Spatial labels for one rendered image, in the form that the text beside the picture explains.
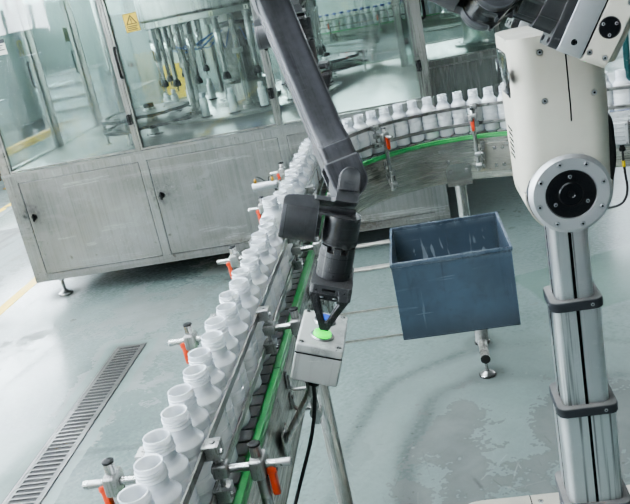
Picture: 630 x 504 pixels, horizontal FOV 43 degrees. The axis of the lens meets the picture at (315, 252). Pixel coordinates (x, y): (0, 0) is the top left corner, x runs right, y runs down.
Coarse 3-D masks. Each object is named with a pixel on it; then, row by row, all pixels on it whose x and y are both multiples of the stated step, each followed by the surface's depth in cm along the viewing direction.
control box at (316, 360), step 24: (312, 312) 142; (312, 336) 133; (336, 336) 134; (312, 360) 131; (336, 360) 131; (312, 384) 136; (336, 384) 132; (288, 432) 143; (312, 432) 139; (288, 456) 144
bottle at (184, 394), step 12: (180, 384) 114; (168, 396) 112; (180, 396) 111; (192, 396) 112; (192, 408) 112; (204, 408) 115; (192, 420) 112; (204, 420) 112; (204, 432) 113; (216, 480) 115
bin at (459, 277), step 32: (416, 224) 234; (448, 224) 233; (480, 224) 233; (416, 256) 238; (448, 256) 204; (480, 256) 204; (416, 288) 208; (448, 288) 208; (480, 288) 207; (512, 288) 206; (416, 320) 211; (448, 320) 211; (480, 320) 210; (512, 320) 209
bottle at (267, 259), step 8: (256, 240) 175; (264, 240) 174; (264, 248) 173; (264, 256) 173; (272, 256) 174; (264, 264) 172; (272, 264) 173; (280, 288) 176; (280, 296) 176; (280, 312) 177
